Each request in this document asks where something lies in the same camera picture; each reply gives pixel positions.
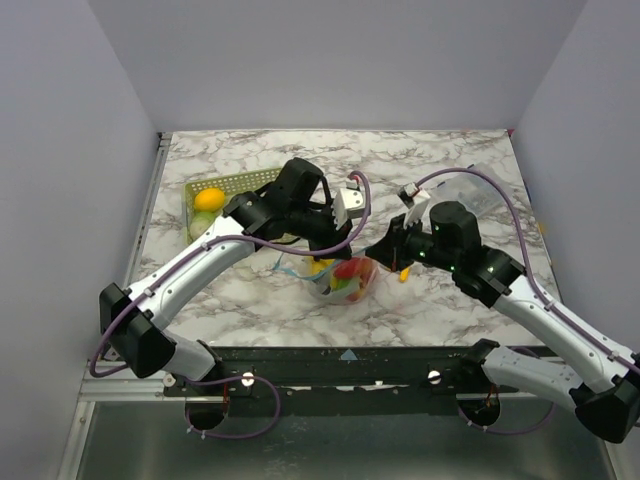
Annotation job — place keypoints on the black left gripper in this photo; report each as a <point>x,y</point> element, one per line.
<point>333,237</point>

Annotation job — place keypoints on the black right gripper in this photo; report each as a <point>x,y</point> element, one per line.
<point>398,245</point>

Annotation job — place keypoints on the yellow banana toy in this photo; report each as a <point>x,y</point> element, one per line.
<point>314,267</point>

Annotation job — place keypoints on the clear zip top bag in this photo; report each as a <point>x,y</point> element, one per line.
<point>294,267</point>

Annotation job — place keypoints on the green leaf toy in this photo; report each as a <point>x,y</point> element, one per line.
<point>344,286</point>

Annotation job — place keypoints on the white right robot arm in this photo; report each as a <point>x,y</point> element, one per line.
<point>598,379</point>

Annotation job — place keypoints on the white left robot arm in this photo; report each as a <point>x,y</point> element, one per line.
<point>134,319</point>

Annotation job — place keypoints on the green perforated plastic basket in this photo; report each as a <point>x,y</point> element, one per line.
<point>230,185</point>

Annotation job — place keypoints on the clear plastic screw box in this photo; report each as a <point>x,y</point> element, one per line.
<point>476,194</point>

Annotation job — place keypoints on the orange fruit toy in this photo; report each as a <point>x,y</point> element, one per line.
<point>209,200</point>

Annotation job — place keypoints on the green cabbage toy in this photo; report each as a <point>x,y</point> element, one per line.
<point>200,223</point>

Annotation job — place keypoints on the yellow handled screwdriver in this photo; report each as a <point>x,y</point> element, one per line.
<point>404,275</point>

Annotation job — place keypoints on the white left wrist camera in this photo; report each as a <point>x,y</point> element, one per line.
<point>348,204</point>

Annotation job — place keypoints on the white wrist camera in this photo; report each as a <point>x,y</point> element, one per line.
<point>416,200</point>
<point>348,204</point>

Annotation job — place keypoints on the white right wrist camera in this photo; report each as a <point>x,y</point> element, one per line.
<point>416,200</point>

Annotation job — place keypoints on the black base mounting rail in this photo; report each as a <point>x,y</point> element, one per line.
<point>340,381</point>

